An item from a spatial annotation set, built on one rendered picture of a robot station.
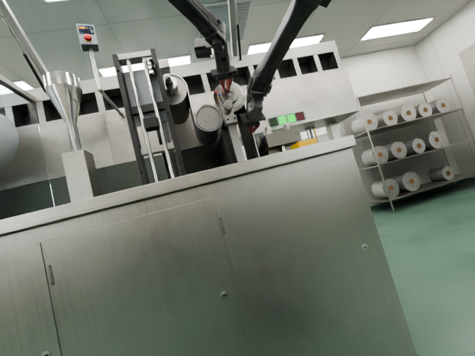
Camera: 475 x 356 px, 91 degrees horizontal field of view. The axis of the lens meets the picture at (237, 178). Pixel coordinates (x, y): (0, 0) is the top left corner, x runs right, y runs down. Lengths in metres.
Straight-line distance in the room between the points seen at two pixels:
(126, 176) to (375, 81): 4.77
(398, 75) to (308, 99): 4.18
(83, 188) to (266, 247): 0.81
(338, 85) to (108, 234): 1.56
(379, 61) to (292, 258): 5.07
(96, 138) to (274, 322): 1.24
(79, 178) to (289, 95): 1.23
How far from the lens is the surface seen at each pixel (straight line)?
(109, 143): 1.47
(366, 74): 5.31
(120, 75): 1.05
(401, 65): 5.88
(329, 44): 1.91
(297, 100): 1.60
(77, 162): 1.21
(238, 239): 0.76
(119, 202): 0.75
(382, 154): 4.30
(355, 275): 0.92
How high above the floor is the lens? 0.79
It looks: 5 degrees up
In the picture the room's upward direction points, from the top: 15 degrees counter-clockwise
